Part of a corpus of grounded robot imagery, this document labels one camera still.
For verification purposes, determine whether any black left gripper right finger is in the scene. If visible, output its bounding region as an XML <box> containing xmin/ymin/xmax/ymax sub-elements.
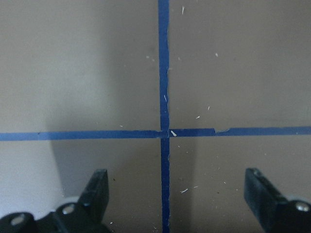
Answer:
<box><xmin>244</xmin><ymin>168</ymin><xmax>289</xmax><ymax>228</ymax></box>

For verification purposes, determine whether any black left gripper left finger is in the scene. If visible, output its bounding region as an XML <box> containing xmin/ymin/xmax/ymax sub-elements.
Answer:
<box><xmin>78</xmin><ymin>169</ymin><xmax>108</xmax><ymax>223</ymax></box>

